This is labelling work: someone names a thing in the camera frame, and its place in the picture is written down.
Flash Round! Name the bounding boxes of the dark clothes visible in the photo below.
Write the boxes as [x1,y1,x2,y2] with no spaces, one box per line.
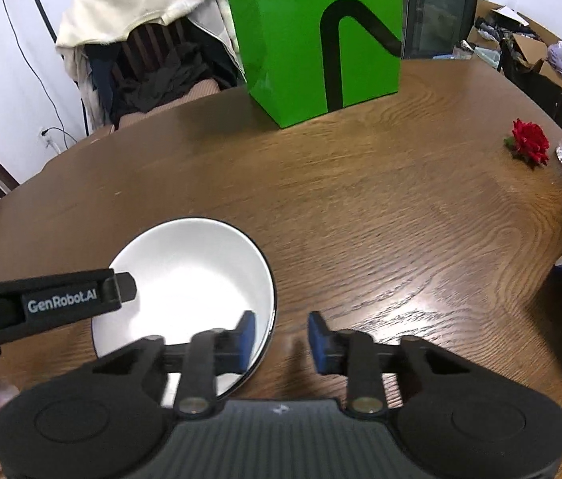
[86,42,242,115]

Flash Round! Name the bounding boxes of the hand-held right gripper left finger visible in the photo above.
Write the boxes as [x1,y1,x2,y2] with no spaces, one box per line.
[92,310,258,417]

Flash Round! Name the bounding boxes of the open cardboard box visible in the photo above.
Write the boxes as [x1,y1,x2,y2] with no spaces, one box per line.
[465,0,562,105]

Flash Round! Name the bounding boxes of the white bowl with black rim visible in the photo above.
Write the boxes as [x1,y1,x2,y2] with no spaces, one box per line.
[91,217,278,402]

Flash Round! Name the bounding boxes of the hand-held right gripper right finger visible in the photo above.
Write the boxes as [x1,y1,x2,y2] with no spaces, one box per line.
[307,310,476,417]

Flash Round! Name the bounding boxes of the green paper bag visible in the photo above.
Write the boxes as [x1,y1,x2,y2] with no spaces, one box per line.
[218,0,404,129]

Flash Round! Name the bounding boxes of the red artificial flower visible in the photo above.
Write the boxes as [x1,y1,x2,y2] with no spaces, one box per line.
[504,119,551,170]

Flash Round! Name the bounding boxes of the black power cable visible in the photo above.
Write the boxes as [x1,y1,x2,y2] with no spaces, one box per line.
[40,127,82,149]

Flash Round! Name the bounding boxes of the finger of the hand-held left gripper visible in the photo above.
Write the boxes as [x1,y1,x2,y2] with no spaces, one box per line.
[109,270,138,307]

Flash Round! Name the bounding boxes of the cream jacket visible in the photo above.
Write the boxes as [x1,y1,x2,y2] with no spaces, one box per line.
[55,0,247,125]

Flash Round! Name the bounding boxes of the sliding glass door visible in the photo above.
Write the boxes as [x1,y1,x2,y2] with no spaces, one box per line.
[401,0,489,61]

